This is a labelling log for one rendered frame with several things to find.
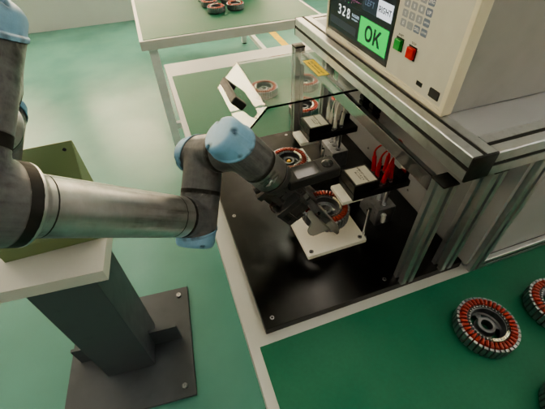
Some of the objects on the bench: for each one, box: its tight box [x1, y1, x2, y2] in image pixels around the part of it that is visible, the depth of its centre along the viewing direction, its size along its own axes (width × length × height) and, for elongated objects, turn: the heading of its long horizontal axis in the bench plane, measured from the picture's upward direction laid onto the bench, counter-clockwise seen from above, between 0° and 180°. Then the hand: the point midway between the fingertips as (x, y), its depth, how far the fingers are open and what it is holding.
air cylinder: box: [320, 137, 348, 166], centre depth 103 cm, size 5×8×6 cm
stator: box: [274, 147, 308, 167], centre depth 99 cm, size 11×11×4 cm
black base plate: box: [220, 131, 461, 334], centre depth 94 cm, size 47×64×2 cm
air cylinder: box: [359, 192, 396, 226], centre depth 86 cm, size 5×8×6 cm
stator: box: [452, 297, 521, 359], centre depth 67 cm, size 11×11×4 cm
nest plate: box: [291, 208, 367, 260], centre depth 85 cm, size 15×15×1 cm
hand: (327, 210), depth 81 cm, fingers closed on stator, 13 cm apart
